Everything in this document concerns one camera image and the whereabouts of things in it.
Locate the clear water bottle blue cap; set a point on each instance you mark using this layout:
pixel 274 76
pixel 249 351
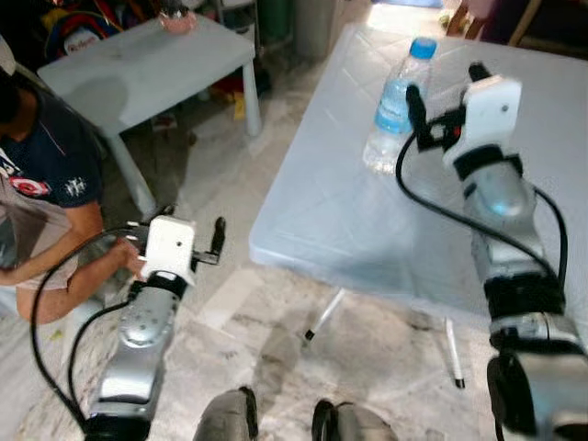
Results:
pixel 386 138

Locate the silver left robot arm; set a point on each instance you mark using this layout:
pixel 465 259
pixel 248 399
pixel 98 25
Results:
pixel 138 333

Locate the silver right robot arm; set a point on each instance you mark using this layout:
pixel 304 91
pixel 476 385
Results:
pixel 501 197

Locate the large white plastic table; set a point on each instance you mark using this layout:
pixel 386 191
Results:
pixel 340 202

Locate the seated person in navy shirt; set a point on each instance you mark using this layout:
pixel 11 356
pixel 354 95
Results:
pixel 46 156

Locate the small white plastic table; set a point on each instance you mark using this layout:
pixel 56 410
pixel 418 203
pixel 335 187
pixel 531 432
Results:
pixel 138 64

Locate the grey left robot leg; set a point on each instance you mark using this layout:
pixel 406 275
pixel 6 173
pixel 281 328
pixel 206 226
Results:
pixel 225 418

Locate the grey robot leg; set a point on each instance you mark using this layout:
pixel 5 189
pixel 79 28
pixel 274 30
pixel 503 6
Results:
pixel 354 424
pixel 225 418

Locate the pink bowl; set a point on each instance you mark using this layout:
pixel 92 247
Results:
pixel 177 23

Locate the red blue printed bag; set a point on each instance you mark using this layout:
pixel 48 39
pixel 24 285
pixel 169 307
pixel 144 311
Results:
pixel 83 32

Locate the grey right robot leg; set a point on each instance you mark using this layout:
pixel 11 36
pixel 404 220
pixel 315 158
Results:
pixel 354 424

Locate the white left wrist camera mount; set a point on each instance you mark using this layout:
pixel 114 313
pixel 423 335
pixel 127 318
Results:
pixel 170 248

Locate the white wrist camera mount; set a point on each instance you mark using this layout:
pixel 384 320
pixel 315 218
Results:
pixel 170 248
pixel 487 110

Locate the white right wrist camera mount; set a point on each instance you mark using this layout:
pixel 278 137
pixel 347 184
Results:
pixel 487 110

